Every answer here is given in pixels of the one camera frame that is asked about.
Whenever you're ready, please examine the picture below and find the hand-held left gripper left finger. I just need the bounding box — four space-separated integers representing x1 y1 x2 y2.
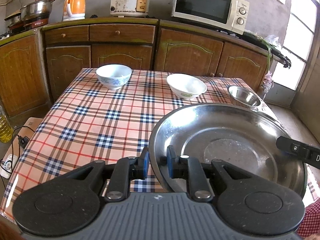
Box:
72 147 150 204

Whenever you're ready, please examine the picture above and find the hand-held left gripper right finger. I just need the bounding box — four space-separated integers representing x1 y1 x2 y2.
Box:
166 145 247 203

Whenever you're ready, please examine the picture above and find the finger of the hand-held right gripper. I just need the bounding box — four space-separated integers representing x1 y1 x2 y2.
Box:
276 136 320 159

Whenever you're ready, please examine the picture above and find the dull steel plate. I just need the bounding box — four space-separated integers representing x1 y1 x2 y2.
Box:
149 102 308 199

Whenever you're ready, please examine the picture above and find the small steel bowl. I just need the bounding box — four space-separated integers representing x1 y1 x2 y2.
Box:
227 85 261 109

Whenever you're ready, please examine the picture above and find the white bowl green print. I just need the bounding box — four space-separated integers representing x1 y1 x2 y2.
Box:
166 73 207 99

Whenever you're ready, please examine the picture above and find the white bowl blue floral print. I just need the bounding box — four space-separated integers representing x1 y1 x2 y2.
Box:
96 64 132 90

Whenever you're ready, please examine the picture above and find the red checkered clothing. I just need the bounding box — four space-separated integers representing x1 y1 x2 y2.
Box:
296 202 320 240

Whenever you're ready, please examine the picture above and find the plaid tablecloth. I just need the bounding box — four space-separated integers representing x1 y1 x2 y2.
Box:
0 67 320 218

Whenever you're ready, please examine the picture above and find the pink hanging cloth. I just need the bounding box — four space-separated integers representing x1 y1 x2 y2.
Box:
264 71 274 93

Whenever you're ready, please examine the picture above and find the black gas stove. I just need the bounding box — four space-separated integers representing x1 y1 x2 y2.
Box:
217 29 292 68

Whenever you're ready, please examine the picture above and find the white plastic bag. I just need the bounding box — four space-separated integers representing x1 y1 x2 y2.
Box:
264 35 282 48

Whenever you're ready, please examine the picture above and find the wooden kitchen cabinet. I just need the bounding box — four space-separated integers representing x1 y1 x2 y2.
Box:
0 17 278 120

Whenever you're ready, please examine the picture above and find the cardboard box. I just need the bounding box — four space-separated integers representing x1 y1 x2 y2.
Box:
11 117 43 155

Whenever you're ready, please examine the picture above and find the glass pane window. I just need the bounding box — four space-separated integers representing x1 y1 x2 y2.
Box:
270 0 320 90

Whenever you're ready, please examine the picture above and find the white power strip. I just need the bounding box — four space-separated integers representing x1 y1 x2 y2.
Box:
0 154 18 179

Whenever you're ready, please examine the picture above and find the yellow oil bottle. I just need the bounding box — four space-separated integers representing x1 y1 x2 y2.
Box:
0 105 14 143

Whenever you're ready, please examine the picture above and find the cream microwave oven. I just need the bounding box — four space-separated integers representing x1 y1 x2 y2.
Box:
171 0 250 35

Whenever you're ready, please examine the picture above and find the orange electric kettle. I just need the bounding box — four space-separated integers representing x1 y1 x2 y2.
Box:
62 0 86 22

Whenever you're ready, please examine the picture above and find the red induction cooker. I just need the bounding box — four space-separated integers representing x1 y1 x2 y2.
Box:
6 16 49 32

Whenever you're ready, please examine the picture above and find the steel cooking pot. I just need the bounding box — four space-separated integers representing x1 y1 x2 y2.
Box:
20 0 57 20

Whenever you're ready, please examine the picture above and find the black power cable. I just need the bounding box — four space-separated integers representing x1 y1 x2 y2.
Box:
10 125 38 160

